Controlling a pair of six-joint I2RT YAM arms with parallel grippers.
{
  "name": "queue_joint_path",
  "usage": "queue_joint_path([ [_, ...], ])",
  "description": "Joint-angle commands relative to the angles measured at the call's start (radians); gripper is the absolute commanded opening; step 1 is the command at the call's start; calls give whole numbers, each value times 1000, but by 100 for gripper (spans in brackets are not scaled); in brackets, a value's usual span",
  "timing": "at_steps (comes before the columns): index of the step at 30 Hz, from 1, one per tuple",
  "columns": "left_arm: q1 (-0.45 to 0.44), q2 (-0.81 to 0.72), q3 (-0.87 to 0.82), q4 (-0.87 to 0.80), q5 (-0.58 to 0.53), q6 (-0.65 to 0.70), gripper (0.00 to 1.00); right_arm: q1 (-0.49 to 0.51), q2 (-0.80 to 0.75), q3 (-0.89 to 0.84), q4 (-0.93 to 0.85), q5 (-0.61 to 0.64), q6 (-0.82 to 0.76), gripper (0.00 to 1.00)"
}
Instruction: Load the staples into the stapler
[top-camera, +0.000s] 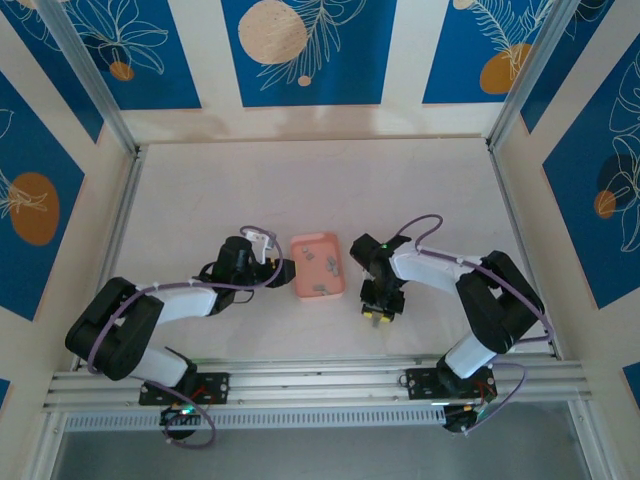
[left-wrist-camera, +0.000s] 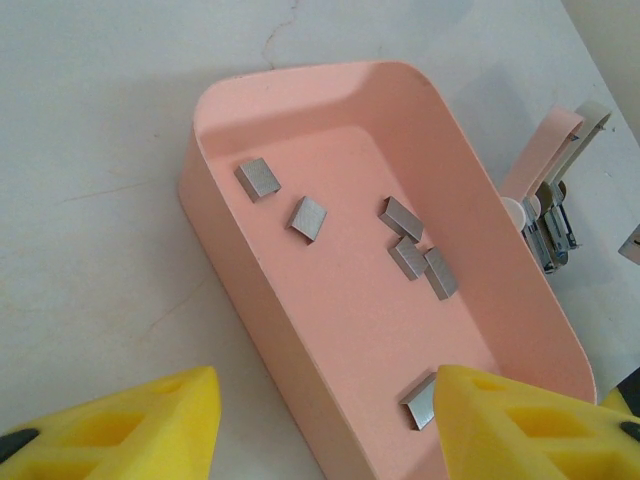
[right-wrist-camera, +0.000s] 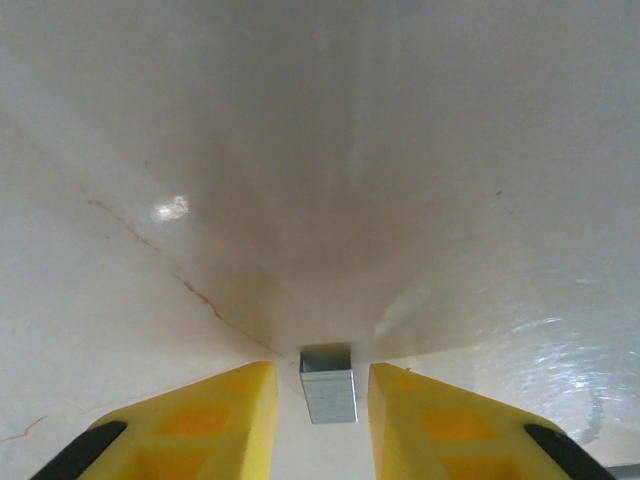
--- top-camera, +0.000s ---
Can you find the black mount plate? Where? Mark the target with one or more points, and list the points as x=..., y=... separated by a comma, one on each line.
x=217, y=387
x=420, y=384

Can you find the left black mount plate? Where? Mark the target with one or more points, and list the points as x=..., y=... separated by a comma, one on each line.
x=217, y=387

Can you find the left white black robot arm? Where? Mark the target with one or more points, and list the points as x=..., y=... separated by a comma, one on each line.
x=185, y=302

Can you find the right aluminium side rail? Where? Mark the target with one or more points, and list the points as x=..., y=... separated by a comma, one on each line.
x=520, y=225

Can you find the controller board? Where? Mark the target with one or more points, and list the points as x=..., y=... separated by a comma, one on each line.
x=467, y=416
x=180, y=414

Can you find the right controller board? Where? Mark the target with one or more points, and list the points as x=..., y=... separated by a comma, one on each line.
x=467, y=416

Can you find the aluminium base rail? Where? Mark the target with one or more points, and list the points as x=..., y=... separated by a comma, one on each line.
x=310, y=380

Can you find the left aluminium frame post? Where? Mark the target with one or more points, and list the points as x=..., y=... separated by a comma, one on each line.
x=90, y=80

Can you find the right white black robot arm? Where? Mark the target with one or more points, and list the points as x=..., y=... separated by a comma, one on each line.
x=430, y=267

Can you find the aluminium frame post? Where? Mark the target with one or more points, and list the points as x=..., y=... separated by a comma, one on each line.
x=90, y=80
x=530, y=75

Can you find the aluminium side rail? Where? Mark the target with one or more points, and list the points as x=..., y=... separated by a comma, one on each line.
x=520, y=225
x=122, y=225

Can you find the pink plastic tray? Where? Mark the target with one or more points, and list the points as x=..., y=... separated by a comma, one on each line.
x=312, y=275

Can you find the left controller board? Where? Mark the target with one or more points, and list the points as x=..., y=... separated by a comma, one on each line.
x=180, y=414

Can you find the left aluminium side rail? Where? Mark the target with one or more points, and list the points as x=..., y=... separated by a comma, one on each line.
x=122, y=225

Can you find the right black mount plate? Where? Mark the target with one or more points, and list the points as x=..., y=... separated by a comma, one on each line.
x=420, y=384

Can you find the right aluminium frame post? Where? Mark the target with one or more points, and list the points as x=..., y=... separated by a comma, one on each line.
x=530, y=75

